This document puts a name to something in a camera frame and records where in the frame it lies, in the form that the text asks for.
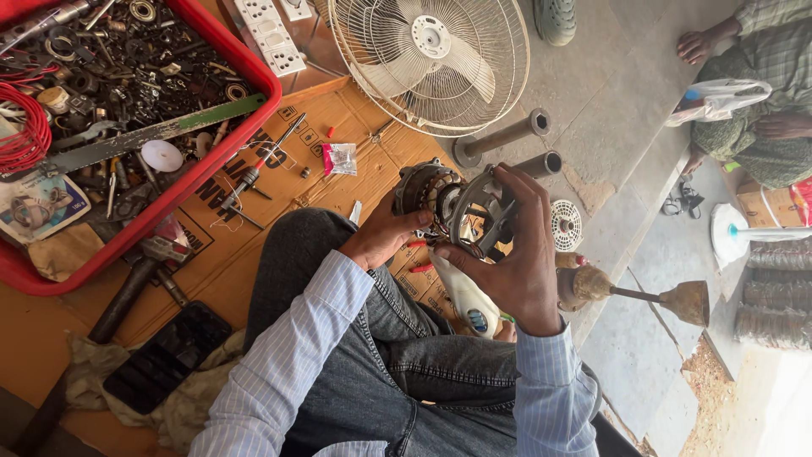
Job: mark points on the person's left hand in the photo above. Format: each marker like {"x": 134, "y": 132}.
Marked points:
{"x": 380, "y": 232}

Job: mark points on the black sandals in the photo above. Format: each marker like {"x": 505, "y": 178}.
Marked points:
{"x": 683, "y": 200}

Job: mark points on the pink small parts packet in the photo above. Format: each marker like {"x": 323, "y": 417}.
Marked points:
{"x": 340, "y": 158}

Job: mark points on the red crate of metal parts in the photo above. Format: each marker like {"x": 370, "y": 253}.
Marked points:
{"x": 120, "y": 114}

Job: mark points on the person's right hand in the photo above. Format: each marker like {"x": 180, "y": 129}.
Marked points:
{"x": 517, "y": 254}

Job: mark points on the white round vented cap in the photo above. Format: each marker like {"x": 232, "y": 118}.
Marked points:
{"x": 566, "y": 224}

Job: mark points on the grey fan motor assembly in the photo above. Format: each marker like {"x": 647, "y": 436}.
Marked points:
{"x": 453, "y": 203}

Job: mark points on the dirty beige cloth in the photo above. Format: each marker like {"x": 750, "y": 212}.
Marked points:
{"x": 146, "y": 387}

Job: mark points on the grey metal pipe stand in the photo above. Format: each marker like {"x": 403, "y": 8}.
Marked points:
{"x": 501, "y": 136}

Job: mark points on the black soldering iron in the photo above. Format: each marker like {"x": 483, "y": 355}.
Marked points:
{"x": 260, "y": 168}

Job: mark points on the grey sandal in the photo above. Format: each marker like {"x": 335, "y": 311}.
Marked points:
{"x": 555, "y": 20}

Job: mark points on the white table fan with grille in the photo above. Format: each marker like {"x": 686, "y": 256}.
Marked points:
{"x": 431, "y": 57}

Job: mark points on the grey metal pipe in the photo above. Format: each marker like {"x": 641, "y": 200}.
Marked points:
{"x": 539, "y": 164}

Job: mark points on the brown cardboard box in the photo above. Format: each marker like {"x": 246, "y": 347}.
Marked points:
{"x": 769, "y": 206}

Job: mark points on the person's grey jeans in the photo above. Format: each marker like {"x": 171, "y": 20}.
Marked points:
{"x": 380, "y": 362}

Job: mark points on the white switch board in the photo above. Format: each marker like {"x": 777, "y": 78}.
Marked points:
{"x": 269, "y": 35}

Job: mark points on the flat brown cardboard sheet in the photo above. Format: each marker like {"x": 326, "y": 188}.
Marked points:
{"x": 304, "y": 165}

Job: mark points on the clear plastic bag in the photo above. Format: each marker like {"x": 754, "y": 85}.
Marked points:
{"x": 717, "y": 100}

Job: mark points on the black smartphone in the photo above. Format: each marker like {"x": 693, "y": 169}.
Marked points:
{"x": 168, "y": 357}

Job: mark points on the white fan base with pole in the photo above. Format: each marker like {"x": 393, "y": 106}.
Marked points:
{"x": 736, "y": 233}

